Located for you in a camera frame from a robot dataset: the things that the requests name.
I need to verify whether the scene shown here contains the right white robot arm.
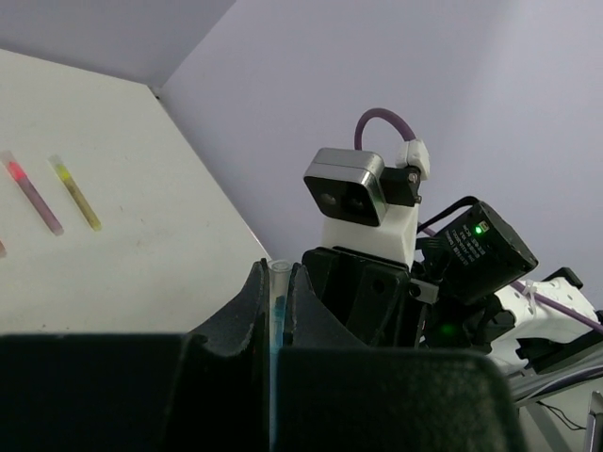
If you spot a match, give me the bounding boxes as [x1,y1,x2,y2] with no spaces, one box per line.
[302,193,602,374]

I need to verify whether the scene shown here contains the blue pen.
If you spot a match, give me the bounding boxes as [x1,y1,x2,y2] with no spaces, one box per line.
[269,295,286,451]

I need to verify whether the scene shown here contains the pink pen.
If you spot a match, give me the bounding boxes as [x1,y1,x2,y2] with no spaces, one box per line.
[1,151,63,236]

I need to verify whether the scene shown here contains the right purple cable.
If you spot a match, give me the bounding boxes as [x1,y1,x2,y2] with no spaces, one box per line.
[352,107,603,331]

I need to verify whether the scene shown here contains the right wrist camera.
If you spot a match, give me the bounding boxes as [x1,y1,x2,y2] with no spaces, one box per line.
[303,139,430,267]

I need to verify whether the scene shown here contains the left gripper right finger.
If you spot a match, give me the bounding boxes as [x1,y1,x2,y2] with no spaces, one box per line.
[277,265,528,451]

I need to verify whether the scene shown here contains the clear blue pen cap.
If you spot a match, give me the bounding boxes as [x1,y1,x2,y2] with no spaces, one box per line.
[269,260,292,347]

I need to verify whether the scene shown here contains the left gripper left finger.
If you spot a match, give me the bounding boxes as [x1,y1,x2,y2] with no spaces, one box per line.
[1,261,269,451]

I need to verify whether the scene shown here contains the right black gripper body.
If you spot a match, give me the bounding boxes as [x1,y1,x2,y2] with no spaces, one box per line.
[301,247,439,348]

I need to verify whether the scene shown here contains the yellow pen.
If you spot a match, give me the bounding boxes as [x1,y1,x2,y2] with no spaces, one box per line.
[49,155,102,232]

